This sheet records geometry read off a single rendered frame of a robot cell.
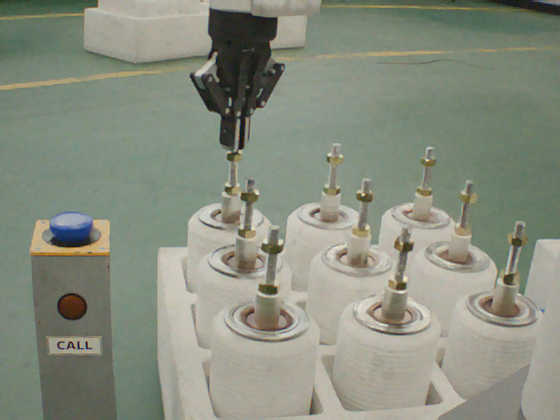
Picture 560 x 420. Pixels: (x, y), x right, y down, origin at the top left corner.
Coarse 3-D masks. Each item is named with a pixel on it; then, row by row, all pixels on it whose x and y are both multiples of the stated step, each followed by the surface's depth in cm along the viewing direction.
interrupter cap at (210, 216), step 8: (208, 208) 91; (216, 208) 91; (200, 216) 88; (208, 216) 89; (216, 216) 90; (256, 216) 90; (208, 224) 87; (216, 224) 87; (224, 224) 87; (232, 224) 87; (240, 224) 87; (256, 224) 88
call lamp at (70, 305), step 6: (66, 300) 64; (72, 300) 64; (78, 300) 65; (60, 306) 65; (66, 306) 65; (72, 306) 65; (78, 306) 65; (84, 306) 65; (66, 312) 65; (72, 312) 65; (78, 312) 65
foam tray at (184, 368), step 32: (160, 256) 95; (160, 288) 93; (160, 320) 95; (192, 320) 81; (160, 352) 97; (192, 352) 75; (320, 352) 77; (192, 384) 70; (320, 384) 72; (448, 384) 73; (192, 416) 65; (320, 416) 67; (352, 416) 67; (384, 416) 68; (416, 416) 68
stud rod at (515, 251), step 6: (516, 222) 70; (522, 222) 70; (516, 228) 70; (522, 228) 70; (516, 234) 70; (522, 234) 70; (516, 246) 71; (510, 252) 71; (516, 252) 71; (510, 258) 71; (516, 258) 71; (510, 264) 71; (516, 264) 71; (510, 270) 72; (504, 282) 72
